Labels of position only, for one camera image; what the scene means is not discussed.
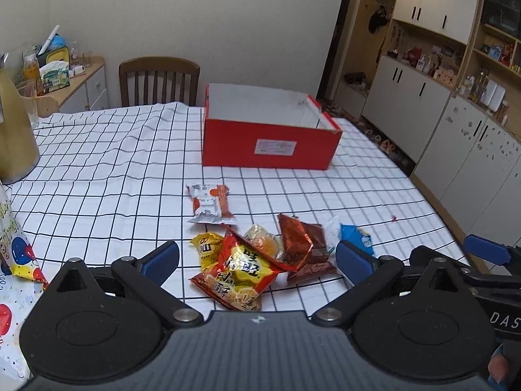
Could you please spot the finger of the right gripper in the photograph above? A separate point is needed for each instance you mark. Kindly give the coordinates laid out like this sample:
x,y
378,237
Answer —
x,y
491,251

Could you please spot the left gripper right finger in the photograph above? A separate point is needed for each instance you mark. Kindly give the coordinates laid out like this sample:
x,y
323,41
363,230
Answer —
x,y
371,279

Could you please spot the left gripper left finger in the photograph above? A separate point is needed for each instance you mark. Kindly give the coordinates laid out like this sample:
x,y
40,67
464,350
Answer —
x,y
143,279

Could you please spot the blue snack packet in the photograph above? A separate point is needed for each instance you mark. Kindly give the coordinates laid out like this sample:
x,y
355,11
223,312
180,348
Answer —
x,y
358,237

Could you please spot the brown Oreo snack bag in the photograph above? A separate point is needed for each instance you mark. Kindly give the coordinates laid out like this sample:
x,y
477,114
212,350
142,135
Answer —
x,y
305,249

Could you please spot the small yellow snack packet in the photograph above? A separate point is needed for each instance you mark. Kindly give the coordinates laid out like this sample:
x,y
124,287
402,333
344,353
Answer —
x,y
208,246

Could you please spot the orange white snack packet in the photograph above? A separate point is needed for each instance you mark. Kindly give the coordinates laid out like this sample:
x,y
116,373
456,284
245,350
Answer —
x,y
210,204

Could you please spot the yellow red snack bag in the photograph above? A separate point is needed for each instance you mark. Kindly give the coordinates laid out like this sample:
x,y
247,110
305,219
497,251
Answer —
x,y
241,274

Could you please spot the clear orange pastry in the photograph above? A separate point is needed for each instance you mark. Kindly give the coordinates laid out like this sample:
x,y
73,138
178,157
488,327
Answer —
x,y
268,243

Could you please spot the white plastic snack packet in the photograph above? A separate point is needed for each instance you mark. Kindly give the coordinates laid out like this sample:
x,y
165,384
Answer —
x,y
332,233

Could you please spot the white black grid tablecloth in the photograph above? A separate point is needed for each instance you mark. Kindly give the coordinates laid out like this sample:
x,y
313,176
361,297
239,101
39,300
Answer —
x,y
112,183

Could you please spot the colourful balloon gift bag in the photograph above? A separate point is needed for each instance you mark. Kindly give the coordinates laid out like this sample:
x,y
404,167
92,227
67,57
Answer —
x,y
16,251

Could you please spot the gold thermos jug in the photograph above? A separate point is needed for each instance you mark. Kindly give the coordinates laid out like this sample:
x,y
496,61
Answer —
x,y
18,148

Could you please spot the red cardboard box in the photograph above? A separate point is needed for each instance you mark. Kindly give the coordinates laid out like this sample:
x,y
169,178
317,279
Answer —
x,y
262,127

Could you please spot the white drawer side cabinet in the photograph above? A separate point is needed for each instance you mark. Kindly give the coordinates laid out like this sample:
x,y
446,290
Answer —
x,y
86,92

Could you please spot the dark wooden chair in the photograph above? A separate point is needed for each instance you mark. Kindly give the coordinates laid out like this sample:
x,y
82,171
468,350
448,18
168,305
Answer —
x,y
152,80

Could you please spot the clear drinking glass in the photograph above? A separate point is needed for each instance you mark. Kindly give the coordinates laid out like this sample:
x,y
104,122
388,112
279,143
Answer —
x,y
27,91

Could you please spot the green tissue box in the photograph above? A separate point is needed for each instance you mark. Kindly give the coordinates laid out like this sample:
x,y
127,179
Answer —
x,y
55,76

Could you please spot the orange juice bottle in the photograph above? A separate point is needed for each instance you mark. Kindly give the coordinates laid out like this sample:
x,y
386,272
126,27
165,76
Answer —
x,y
31,71

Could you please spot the yellow blue storage bag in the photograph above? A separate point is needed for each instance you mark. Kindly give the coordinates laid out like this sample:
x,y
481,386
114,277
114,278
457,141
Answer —
x,y
57,51

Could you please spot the black hanging bag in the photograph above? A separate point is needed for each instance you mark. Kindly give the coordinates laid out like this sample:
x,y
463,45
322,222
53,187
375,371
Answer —
x,y
378,20

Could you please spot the white wooden wall cabinet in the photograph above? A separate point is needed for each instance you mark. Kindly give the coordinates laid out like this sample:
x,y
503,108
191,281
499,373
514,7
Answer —
x,y
438,89

